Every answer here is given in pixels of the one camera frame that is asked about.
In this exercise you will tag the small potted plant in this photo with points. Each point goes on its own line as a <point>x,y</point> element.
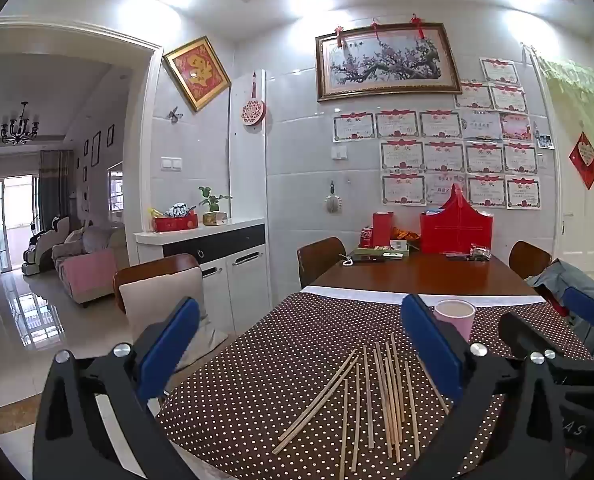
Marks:
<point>212,200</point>

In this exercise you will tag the small wall photo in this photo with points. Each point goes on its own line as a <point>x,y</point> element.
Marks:
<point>545,141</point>

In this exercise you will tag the red upright box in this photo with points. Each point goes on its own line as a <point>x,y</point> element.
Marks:
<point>382,230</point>

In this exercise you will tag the grey jacket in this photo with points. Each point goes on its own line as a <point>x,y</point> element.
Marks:
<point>559,275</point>

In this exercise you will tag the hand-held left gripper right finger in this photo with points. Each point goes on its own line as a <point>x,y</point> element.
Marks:
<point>429,340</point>

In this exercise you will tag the brown wooden chair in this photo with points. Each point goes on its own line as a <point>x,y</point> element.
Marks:
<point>319,260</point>
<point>147,265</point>
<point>527,257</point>

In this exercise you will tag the gold framed red picture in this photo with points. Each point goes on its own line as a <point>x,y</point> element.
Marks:
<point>197,72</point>

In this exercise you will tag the pink blanket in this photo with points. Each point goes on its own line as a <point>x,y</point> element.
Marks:
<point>89,270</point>

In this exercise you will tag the bunch of keys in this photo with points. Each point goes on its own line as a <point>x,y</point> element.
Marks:
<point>474,251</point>

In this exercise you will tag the wall of award certificates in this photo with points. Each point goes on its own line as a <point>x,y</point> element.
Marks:
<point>402,125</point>

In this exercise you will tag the white light switch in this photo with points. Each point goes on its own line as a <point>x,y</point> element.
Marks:
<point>171,163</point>

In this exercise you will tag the green tray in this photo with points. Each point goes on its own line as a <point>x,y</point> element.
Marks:
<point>372,252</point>

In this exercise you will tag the hanging round grey brush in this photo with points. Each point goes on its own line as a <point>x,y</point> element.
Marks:
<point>333,205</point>

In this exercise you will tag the beige seat cushion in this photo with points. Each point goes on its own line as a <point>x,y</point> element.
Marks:
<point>157,305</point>

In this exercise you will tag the butterfly wall decoration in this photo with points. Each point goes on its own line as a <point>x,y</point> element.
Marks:
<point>173,115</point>

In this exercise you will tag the small white device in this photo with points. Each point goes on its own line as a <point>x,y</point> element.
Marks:
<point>393,255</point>

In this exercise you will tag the white wall socket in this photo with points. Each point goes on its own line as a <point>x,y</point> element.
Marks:
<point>340,152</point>

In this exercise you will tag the white door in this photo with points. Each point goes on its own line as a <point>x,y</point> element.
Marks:
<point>577,240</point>

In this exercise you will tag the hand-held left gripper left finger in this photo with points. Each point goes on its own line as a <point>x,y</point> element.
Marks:
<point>169,345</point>

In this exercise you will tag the red tin box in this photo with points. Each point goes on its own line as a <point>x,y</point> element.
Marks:
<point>174,224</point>

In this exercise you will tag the round red hanging ornament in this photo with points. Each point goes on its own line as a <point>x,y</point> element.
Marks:
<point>253,112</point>

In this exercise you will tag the red heart door decoration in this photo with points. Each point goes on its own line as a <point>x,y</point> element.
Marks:
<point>584,157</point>

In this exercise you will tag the white sideboard cabinet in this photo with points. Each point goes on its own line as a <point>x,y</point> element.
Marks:
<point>247,270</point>

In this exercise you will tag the black and white patterned item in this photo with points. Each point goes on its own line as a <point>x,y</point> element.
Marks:
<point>179,209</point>

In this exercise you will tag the red gift bag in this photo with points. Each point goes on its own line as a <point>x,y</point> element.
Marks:
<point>452,232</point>

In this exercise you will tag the bunch of wooden chopsticks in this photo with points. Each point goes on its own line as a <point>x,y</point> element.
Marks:
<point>368,395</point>

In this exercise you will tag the black chandelier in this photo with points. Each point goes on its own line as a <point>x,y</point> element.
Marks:
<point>19,127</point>

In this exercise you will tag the dark wall picture frame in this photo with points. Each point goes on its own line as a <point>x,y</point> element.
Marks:
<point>110,136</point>
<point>95,149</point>

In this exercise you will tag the pink paper cup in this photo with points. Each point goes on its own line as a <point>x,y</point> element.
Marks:
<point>457,317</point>

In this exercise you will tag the massage chair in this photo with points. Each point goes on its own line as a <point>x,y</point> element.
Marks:
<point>44,245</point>

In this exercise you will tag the small white box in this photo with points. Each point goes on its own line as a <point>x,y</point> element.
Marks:
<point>399,245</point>

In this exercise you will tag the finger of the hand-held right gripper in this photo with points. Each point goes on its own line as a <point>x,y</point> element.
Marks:
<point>532,332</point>
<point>584,307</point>

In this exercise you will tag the brown polka dot tablecloth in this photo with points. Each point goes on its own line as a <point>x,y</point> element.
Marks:
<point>277,360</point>

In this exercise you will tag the beige sofa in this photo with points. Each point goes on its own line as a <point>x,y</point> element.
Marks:
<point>84,240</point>

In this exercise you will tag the black wallet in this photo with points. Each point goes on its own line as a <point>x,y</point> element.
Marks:
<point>369,259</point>

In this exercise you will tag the red knot tassel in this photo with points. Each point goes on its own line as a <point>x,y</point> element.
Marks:
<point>376,27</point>
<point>339,35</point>
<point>417,25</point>

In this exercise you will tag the red soda can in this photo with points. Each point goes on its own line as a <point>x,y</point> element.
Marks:
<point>366,237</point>

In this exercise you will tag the orange snack packets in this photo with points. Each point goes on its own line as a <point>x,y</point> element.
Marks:
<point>406,234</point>

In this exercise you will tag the framed plum blossom painting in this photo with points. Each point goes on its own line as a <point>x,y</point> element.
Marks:
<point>387,60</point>

